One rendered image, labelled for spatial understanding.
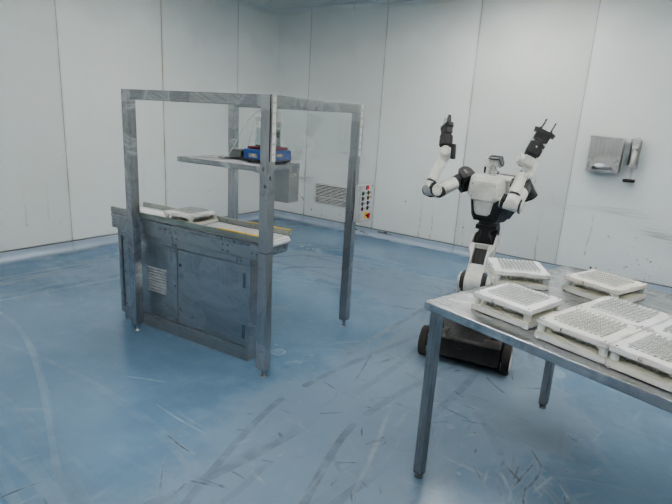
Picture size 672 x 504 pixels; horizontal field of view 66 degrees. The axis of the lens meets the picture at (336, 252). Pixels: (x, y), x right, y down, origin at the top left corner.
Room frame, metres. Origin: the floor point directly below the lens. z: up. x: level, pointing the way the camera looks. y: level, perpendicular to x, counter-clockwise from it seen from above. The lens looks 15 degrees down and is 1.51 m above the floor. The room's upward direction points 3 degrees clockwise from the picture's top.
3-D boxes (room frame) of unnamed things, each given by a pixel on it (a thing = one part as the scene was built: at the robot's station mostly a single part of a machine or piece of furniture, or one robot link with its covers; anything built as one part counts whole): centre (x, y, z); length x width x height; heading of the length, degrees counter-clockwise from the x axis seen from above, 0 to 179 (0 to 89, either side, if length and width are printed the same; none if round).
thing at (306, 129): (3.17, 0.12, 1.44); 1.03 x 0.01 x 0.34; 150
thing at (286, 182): (3.10, 0.37, 1.11); 0.22 x 0.11 x 0.20; 60
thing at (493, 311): (1.89, -0.71, 0.83); 0.24 x 0.24 x 0.02; 40
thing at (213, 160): (3.08, 0.61, 1.22); 0.62 x 0.38 x 0.04; 60
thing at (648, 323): (1.78, -1.07, 0.88); 0.25 x 0.24 x 0.02; 127
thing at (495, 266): (2.33, -0.85, 0.88); 0.25 x 0.24 x 0.02; 83
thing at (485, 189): (3.38, -1.02, 1.08); 0.34 x 0.30 x 0.36; 42
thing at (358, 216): (3.63, -0.17, 0.94); 0.17 x 0.06 x 0.26; 150
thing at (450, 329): (3.32, -0.98, 0.19); 0.64 x 0.52 x 0.33; 155
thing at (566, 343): (1.63, -0.87, 0.83); 0.24 x 0.24 x 0.02; 37
